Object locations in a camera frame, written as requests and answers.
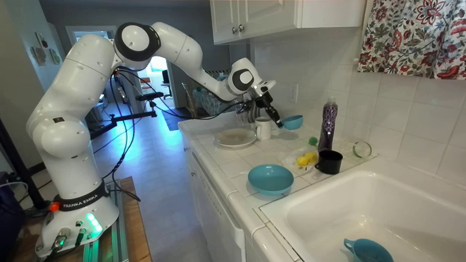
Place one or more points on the black cup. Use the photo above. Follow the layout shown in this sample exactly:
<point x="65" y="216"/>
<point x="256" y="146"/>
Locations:
<point x="329" y="162"/>

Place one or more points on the floral window curtain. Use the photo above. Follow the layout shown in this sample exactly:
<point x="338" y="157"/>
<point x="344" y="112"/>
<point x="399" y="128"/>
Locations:
<point x="422" y="39"/>

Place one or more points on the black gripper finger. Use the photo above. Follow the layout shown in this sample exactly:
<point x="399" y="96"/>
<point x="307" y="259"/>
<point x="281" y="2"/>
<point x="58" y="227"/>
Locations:
<point x="274" y="116"/>

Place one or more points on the white kitchen sink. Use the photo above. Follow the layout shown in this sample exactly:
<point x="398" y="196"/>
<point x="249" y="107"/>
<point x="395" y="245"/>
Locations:
<point x="415" y="219"/>

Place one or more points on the yellow sponge in dish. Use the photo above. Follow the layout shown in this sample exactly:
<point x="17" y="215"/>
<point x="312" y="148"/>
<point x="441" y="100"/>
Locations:
<point x="303" y="160"/>

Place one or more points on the white upper cabinet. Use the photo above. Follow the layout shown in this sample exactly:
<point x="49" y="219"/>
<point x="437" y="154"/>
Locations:
<point x="243" y="20"/>

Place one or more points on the teal measuring cup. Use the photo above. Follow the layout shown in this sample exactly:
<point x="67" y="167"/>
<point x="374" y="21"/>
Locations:
<point x="367" y="251"/>

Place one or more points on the big blue bowl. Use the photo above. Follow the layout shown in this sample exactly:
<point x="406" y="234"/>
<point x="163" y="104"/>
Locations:
<point x="271" y="180"/>

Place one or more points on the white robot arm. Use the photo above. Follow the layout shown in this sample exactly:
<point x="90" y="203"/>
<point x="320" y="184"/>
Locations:
<point x="83" y="211"/>

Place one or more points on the white ceramic plate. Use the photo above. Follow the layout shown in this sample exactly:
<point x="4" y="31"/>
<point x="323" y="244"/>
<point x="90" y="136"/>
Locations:
<point x="234" y="138"/>

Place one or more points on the clear glass jar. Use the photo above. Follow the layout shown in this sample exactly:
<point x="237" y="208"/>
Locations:
<point x="361" y="149"/>

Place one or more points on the white lower cabinets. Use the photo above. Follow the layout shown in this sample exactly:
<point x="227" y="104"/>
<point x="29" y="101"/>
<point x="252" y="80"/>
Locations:
<point x="224" y="238"/>

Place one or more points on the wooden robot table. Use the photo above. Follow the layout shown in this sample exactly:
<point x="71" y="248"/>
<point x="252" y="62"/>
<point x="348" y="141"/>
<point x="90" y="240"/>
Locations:
<point x="125" y="243"/>

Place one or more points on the small blue bowl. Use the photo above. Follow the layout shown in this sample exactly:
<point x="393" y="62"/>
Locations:
<point x="293" y="123"/>

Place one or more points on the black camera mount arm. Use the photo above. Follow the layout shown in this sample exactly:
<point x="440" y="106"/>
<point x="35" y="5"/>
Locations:
<point x="98" y="126"/>

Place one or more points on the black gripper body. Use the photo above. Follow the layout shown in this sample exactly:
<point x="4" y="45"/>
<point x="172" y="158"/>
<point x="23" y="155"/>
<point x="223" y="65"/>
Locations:
<point x="253" y="101"/>

